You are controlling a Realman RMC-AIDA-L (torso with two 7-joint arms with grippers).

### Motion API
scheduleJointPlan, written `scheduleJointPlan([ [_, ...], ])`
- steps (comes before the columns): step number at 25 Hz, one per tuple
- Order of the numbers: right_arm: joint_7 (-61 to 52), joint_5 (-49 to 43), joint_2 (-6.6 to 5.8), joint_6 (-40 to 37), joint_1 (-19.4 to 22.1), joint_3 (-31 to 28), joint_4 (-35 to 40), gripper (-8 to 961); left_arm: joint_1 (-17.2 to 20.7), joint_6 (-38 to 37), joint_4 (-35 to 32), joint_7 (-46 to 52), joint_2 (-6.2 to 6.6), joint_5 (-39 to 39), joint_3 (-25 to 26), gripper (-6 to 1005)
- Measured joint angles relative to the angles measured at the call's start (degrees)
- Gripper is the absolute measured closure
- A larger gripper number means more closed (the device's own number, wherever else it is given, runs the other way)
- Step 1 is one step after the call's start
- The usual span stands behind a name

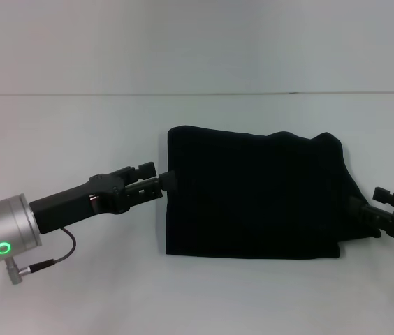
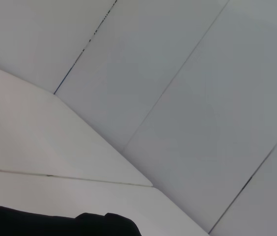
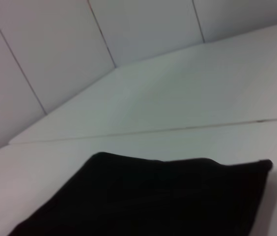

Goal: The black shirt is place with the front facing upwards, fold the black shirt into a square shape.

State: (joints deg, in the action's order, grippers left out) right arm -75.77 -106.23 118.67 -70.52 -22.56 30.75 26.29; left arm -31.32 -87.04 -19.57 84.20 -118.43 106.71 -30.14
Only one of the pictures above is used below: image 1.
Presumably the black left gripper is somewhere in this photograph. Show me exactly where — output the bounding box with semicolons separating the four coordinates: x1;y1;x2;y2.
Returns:
28;161;178;235

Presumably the black shirt with FREE print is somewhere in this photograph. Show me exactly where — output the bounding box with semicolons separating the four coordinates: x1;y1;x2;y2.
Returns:
164;124;382;261

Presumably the thin dark red cable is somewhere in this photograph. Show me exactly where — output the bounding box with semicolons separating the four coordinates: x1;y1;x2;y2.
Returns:
28;227;77;274

